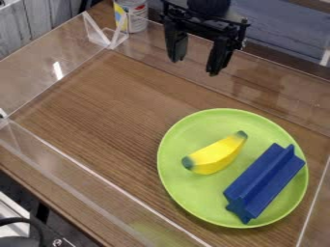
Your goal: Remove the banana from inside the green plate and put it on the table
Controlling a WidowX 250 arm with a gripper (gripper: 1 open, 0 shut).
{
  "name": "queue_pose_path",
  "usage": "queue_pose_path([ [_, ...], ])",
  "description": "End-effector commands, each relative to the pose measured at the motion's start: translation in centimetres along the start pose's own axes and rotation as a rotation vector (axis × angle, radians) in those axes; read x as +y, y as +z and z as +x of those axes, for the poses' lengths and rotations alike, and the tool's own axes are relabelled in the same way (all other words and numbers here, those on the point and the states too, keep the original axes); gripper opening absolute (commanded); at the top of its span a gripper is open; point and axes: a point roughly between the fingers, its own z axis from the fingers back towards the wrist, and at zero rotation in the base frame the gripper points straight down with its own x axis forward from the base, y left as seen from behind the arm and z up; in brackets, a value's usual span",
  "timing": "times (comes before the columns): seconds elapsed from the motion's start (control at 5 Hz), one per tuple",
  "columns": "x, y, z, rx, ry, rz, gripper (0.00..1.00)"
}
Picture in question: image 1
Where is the clear acrylic enclosure wall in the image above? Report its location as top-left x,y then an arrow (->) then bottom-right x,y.
0,4 -> 330,247

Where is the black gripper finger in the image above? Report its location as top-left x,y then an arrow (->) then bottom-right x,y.
205,37 -> 233,76
164,19 -> 188,63

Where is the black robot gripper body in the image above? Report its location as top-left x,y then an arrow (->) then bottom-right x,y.
161,0 -> 249,50

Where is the blue plastic block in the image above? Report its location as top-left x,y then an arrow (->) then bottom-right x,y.
223,143 -> 306,224

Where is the black cable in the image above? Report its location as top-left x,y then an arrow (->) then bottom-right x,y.
0,217 -> 46,247

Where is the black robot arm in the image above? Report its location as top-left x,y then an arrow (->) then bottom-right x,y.
161,0 -> 249,76

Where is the green round plate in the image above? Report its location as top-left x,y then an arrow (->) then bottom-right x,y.
157,108 -> 308,229

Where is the white can with label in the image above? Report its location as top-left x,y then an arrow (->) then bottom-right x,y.
113,0 -> 148,33

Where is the yellow toy banana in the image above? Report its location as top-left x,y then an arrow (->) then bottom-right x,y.
181,130 -> 248,175

